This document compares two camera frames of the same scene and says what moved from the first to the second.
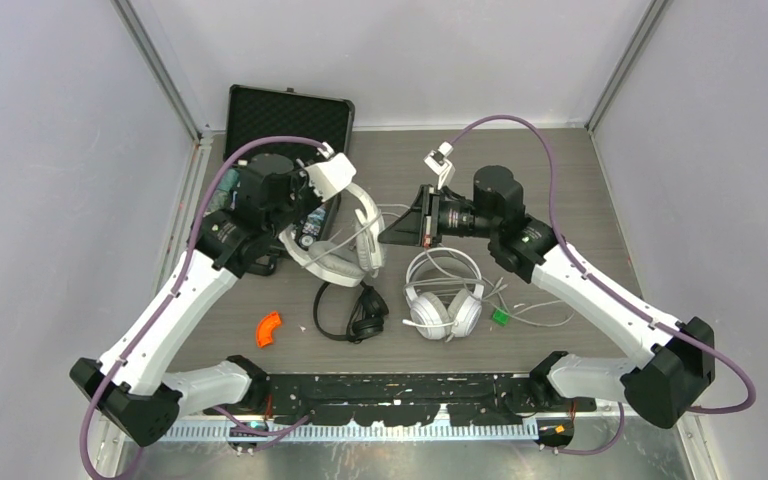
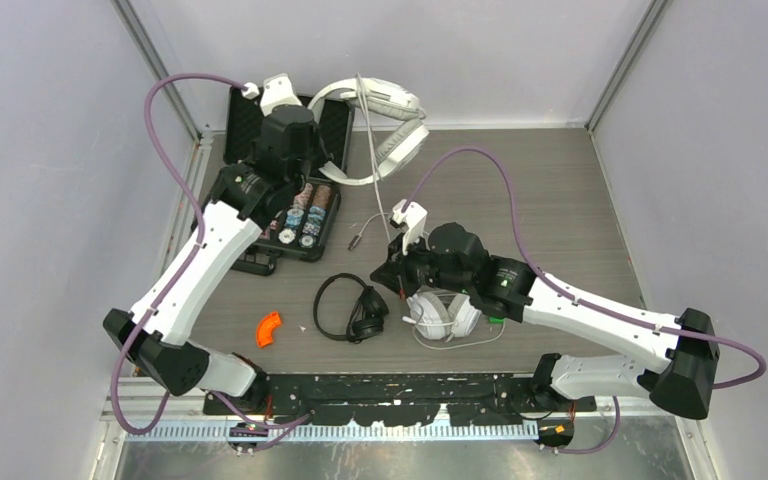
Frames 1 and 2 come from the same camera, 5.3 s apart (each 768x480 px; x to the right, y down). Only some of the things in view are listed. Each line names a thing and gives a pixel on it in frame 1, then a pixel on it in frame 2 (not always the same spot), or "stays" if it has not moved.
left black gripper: x=302 y=177 to x=320 y=155
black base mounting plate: x=403 y=399 stays
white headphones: x=337 y=266 to x=400 y=127
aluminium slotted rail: x=421 y=430 stays
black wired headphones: x=366 y=319 stays
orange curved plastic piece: x=265 y=329 stays
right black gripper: x=420 y=225 to x=395 y=272
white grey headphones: x=445 y=293 stays
